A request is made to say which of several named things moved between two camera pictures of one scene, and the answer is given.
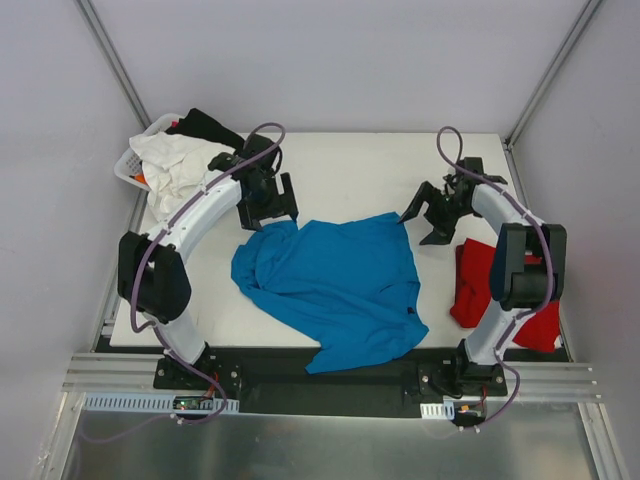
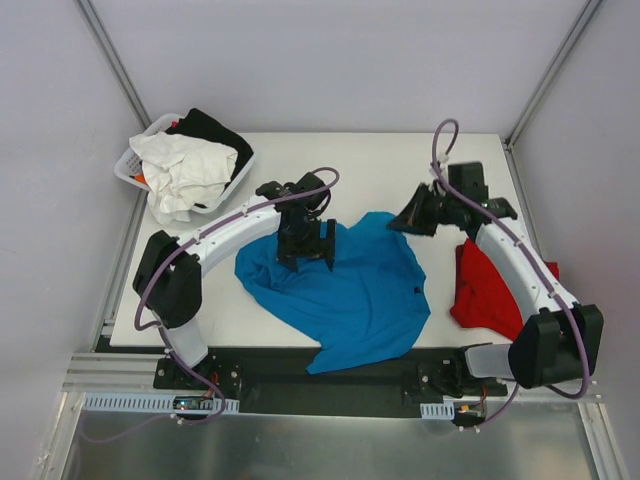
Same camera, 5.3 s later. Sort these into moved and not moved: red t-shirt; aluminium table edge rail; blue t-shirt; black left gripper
Moved: black left gripper
Not moved: red t-shirt; aluminium table edge rail; blue t-shirt
